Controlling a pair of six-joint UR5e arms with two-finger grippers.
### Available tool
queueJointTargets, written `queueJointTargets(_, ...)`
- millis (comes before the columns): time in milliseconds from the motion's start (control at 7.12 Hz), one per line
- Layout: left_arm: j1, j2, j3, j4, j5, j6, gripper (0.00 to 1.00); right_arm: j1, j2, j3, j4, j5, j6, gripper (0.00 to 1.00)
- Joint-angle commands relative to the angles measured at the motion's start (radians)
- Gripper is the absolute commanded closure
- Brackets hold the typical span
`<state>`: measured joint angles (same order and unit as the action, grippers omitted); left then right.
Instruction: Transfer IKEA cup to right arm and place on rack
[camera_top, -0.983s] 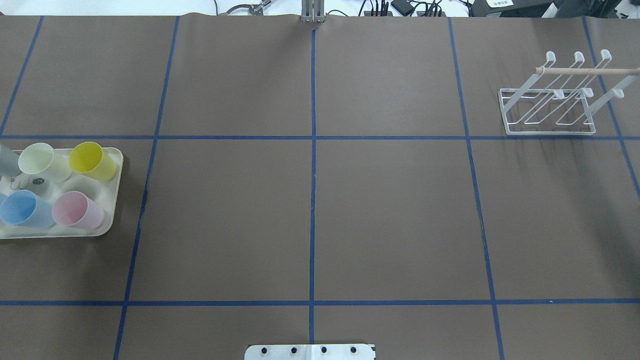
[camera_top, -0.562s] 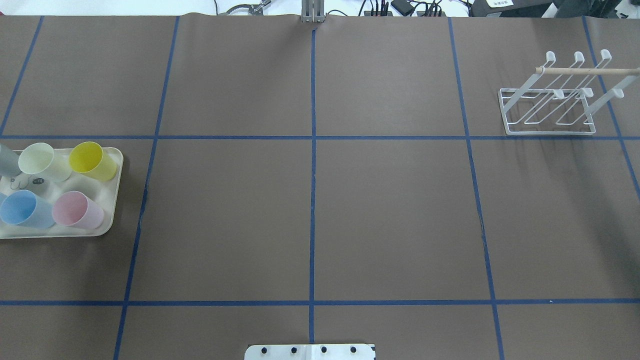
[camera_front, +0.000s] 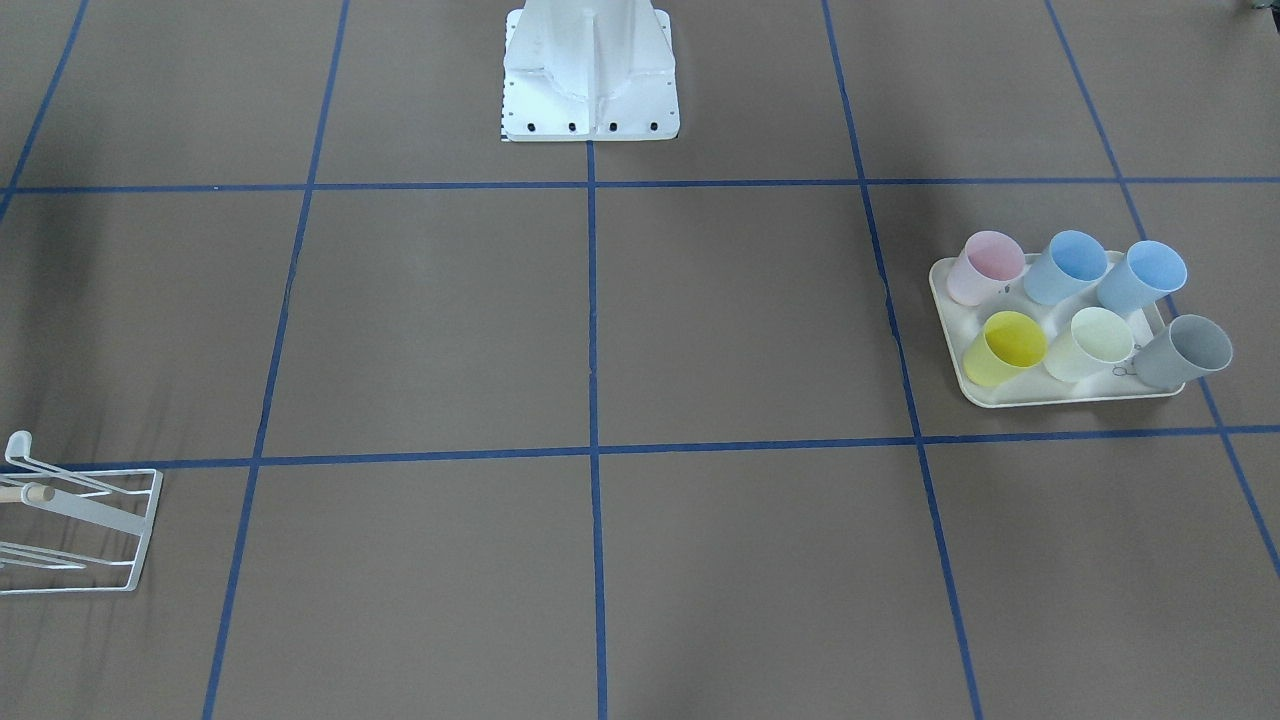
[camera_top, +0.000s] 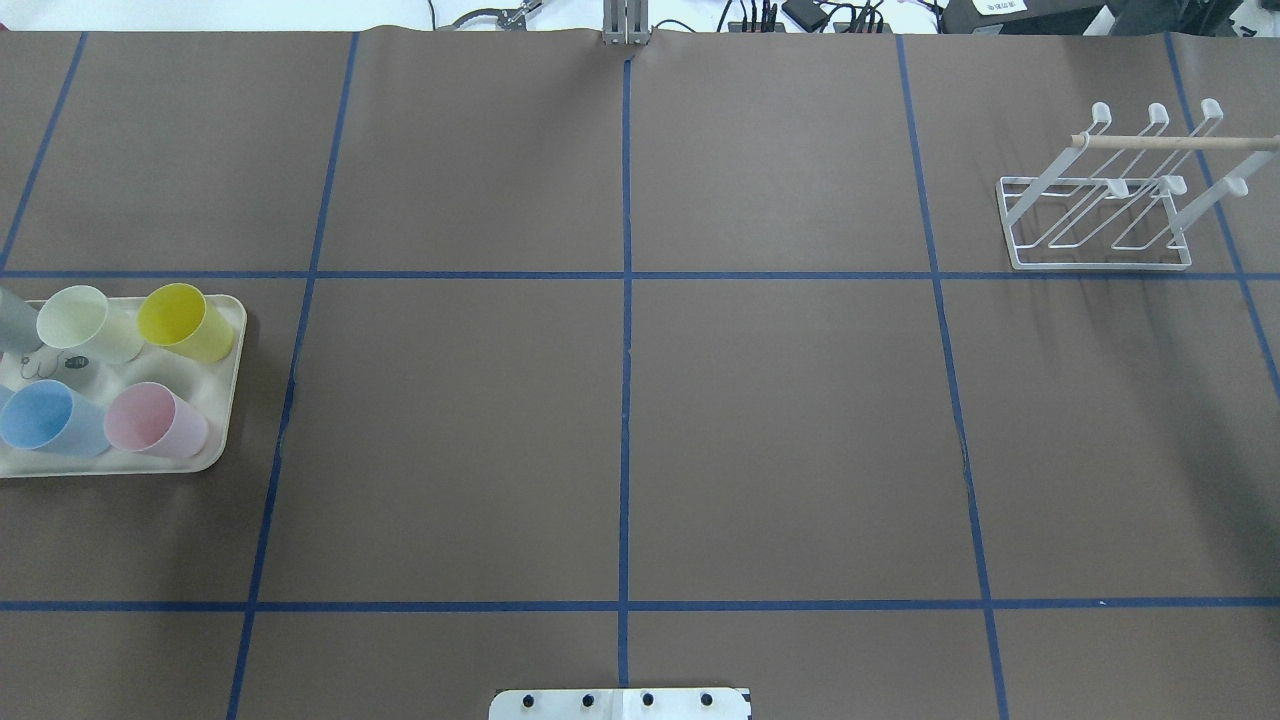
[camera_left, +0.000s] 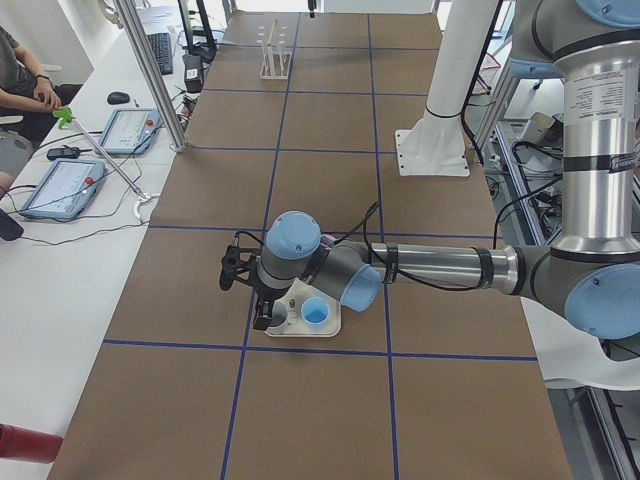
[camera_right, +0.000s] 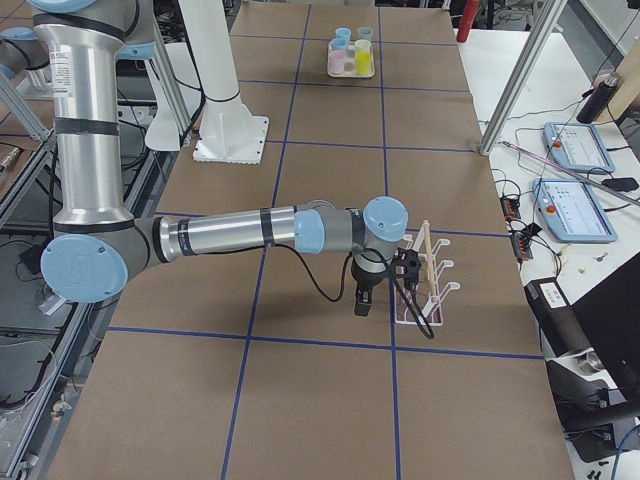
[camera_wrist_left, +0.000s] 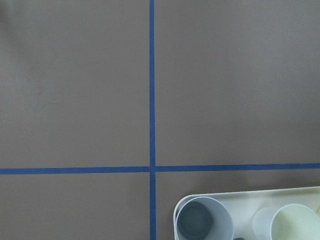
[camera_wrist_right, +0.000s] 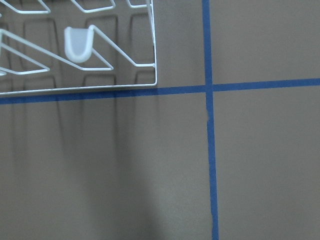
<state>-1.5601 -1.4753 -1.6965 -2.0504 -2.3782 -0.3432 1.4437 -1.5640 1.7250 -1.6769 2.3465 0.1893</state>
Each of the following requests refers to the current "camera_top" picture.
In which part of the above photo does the white wire cup rack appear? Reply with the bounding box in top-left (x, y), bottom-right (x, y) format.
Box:
top-left (995, 97), bottom-right (1277, 272)

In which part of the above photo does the pink plastic cup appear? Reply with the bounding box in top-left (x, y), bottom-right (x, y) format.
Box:
top-left (104, 382), bottom-right (210, 460)

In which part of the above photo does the grey plastic cup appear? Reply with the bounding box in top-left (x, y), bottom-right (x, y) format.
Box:
top-left (0, 287), bottom-right (44, 356)

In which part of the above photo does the cream plastic tray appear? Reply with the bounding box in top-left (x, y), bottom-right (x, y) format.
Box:
top-left (1, 293), bottom-right (248, 480)

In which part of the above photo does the blue plastic cup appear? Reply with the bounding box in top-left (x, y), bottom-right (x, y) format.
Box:
top-left (1, 379), bottom-right (110, 457)

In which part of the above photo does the yellow plastic cup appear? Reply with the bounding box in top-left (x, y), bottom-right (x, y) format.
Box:
top-left (136, 283), bottom-right (236, 364)

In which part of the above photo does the white mounting plate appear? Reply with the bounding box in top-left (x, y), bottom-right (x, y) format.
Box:
top-left (488, 687), bottom-right (753, 719)

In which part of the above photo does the aluminium frame post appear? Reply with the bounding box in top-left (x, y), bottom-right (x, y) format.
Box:
top-left (602, 0), bottom-right (652, 47)

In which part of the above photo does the pale green plastic cup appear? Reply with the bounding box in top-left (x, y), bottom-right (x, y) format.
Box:
top-left (36, 284), bottom-right (145, 364)

